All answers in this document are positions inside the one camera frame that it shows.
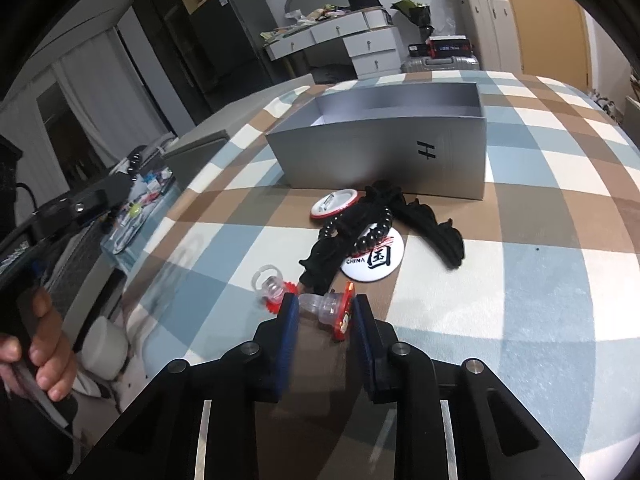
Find black bead bracelet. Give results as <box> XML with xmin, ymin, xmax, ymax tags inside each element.
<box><xmin>318</xmin><ymin>204</ymin><xmax>393</xmax><ymax>256</ymax></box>

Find cluttered side table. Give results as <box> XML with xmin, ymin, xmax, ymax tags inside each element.
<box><xmin>99</xmin><ymin>145</ymin><xmax>182</xmax><ymax>257</ymax></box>

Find white round container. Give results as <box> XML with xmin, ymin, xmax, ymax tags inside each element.
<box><xmin>81</xmin><ymin>316</ymin><xmax>129</xmax><ymax>381</ymax></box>

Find wooden door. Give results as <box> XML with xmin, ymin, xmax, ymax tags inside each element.
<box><xmin>489</xmin><ymin>0</ymin><xmax>587</xmax><ymax>92</ymax></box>

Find silver suitcase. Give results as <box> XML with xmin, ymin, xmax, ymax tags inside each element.
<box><xmin>400</xmin><ymin>54</ymin><xmax>482</xmax><ymax>79</ymax></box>

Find beige suitcase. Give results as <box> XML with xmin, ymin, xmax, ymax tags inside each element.
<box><xmin>462</xmin><ymin>0</ymin><xmax>524</xmax><ymax>74</ymax></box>

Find black red flat box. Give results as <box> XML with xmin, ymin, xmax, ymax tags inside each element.
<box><xmin>407</xmin><ymin>35</ymin><xmax>474</xmax><ymax>59</ymax></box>

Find white dresser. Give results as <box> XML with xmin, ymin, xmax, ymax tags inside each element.
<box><xmin>262</xmin><ymin>7</ymin><xmax>397</xmax><ymax>81</ymax></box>

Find person's left hand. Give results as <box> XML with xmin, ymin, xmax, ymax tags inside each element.
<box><xmin>0</xmin><ymin>289</ymin><xmax>79</xmax><ymax>403</ymax></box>

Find clear red toy ring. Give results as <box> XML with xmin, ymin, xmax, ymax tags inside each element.
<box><xmin>251</xmin><ymin>264</ymin><xmax>301</xmax><ymax>317</ymax></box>
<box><xmin>298</xmin><ymin>281</ymin><xmax>357</xmax><ymax>342</ymax></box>

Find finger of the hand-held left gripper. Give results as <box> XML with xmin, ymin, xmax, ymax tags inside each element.
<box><xmin>29</xmin><ymin>174</ymin><xmax>133</xmax><ymax>242</ymax></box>

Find plaid bed sheet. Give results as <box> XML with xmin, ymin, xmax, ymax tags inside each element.
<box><xmin>112</xmin><ymin>69</ymin><xmax>640</xmax><ymax>480</ymax></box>

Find black wrapped bouquet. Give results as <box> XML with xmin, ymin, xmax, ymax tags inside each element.
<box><xmin>390</xmin><ymin>0</ymin><xmax>432</xmax><ymax>37</ymax></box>

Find black refrigerator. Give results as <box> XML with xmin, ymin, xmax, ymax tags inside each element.
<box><xmin>187</xmin><ymin>0</ymin><xmax>277</xmax><ymax>92</ymax></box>

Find white curtains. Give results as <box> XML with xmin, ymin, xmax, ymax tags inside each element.
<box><xmin>52</xmin><ymin>27</ymin><xmax>168</xmax><ymax>171</ymax></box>

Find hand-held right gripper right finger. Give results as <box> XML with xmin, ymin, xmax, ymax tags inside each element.
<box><xmin>352</xmin><ymin>295</ymin><xmax>591</xmax><ymax>480</ymax></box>

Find red rim round badge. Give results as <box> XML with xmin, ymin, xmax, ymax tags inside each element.
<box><xmin>309</xmin><ymin>189</ymin><xmax>360</xmax><ymax>222</ymax></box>

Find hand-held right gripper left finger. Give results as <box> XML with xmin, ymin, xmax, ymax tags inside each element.
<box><xmin>70</xmin><ymin>292</ymin><xmax>301</xmax><ymax>480</ymax></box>

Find black hair claw clip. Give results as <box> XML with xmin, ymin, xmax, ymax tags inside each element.
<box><xmin>299</xmin><ymin>210</ymin><xmax>353</xmax><ymax>288</ymax></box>
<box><xmin>362</xmin><ymin>179</ymin><xmax>402</xmax><ymax>209</ymax></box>

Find white flag print badge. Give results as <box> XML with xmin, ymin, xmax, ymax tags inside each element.
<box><xmin>340</xmin><ymin>224</ymin><xmax>404</xmax><ymax>281</ymax></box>

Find silver cardboard box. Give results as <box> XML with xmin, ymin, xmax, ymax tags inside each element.
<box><xmin>265</xmin><ymin>81</ymin><xmax>488</xmax><ymax>202</ymax></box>

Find grey box lid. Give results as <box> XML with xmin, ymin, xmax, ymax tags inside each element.
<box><xmin>162</xmin><ymin>129</ymin><xmax>231</xmax><ymax>189</ymax></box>

